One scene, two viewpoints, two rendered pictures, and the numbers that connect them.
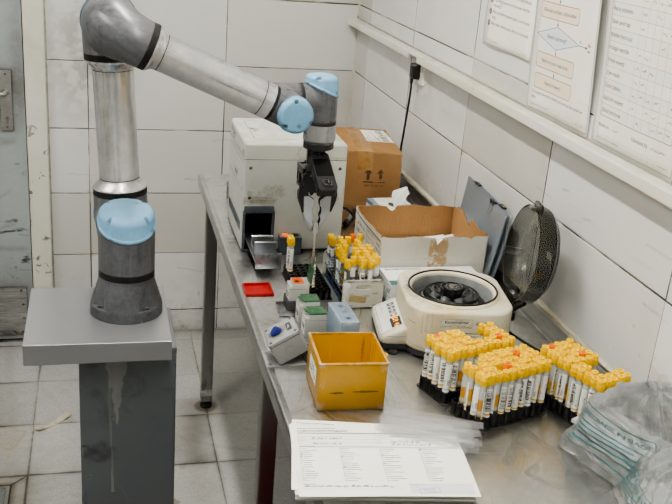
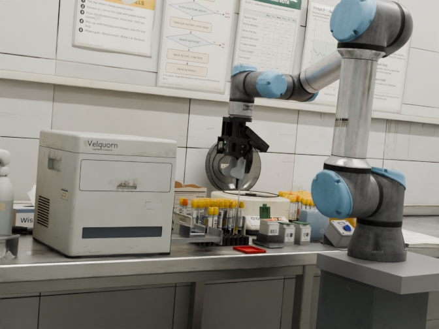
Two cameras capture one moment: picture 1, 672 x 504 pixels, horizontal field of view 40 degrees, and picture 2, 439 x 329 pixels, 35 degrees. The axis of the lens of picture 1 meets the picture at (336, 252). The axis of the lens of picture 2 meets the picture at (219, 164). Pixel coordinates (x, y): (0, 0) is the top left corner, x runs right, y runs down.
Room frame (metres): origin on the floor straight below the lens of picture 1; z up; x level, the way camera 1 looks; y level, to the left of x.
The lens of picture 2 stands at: (2.74, 2.00, 1.22)
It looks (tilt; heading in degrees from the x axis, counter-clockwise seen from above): 3 degrees down; 252
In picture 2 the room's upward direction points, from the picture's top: 5 degrees clockwise
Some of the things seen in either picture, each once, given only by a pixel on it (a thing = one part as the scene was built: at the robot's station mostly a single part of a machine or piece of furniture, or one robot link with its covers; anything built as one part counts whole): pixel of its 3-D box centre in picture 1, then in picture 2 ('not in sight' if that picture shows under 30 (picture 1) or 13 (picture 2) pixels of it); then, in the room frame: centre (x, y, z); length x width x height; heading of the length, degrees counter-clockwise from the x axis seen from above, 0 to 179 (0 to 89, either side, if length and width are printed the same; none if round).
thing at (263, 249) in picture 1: (262, 244); (185, 234); (2.23, 0.19, 0.92); 0.21 x 0.07 x 0.05; 15
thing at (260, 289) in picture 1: (257, 289); (249, 249); (2.03, 0.18, 0.88); 0.07 x 0.07 x 0.01; 15
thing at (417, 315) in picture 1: (442, 311); (251, 211); (1.87, -0.25, 0.94); 0.30 x 0.24 x 0.12; 96
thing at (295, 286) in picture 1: (297, 293); (268, 230); (1.94, 0.08, 0.92); 0.05 x 0.04 x 0.06; 104
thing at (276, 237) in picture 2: (296, 304); (268, 239); (1.94, 0.08, 0.89); 0.09 x 0.05 x 0.04; 104
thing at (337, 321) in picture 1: (341, 333); (313, 225); (1.74, -0.03, 0.92); 0.10 x 0.07 x 0.10; 17
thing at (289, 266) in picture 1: (307, 265); (219, 224); (2.09, 0.07, 0.93); 0.17 x 0.09 x 0.11; 16
